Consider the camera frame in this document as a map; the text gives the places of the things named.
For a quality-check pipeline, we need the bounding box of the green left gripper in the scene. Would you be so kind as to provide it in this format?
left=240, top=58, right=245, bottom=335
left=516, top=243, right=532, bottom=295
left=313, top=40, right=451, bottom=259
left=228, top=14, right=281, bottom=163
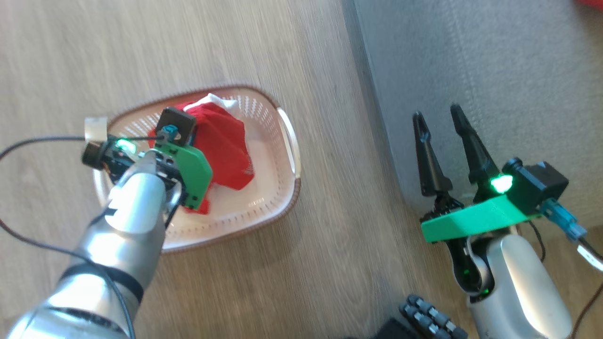
left=81, top=137, right=213, bottom=210

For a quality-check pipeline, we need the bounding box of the grey fabric sofa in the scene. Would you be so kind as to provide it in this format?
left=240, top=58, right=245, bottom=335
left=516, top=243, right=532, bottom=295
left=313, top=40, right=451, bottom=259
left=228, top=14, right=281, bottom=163
left=343, top=0, right=603, bottom=222

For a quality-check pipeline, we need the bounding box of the white garment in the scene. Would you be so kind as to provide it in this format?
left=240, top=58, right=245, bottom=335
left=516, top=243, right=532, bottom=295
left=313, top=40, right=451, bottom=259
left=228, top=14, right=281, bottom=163
left=183, top=93, right=241, bottom=113

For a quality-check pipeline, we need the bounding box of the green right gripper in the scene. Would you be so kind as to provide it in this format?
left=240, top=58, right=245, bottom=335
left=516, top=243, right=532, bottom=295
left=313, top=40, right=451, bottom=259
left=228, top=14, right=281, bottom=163
left=413, top=104, right=542, bottom=243

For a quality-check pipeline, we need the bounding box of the red garment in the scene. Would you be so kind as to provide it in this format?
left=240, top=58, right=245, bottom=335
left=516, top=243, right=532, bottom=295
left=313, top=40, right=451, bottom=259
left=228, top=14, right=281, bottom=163
left=147, top=101, right=256, bottom=215

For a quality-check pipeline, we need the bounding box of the white tape tag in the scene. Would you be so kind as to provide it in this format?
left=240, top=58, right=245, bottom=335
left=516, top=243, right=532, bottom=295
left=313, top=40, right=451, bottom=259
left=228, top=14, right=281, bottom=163
left=85, top=117, right=109, bottom=141
left=576, top=244, right=603, bottom=273

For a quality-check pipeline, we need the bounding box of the white perforated laundry basket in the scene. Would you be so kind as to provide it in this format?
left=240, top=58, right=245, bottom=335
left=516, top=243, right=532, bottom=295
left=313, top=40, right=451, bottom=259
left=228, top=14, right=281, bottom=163
left=92, top=85, right=302, bottom=255

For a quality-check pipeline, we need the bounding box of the teal cable connector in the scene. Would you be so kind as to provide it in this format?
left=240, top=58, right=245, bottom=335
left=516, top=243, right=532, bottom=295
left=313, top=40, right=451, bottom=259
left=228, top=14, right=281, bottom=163
left=542, top=198, right=588, bottom=241

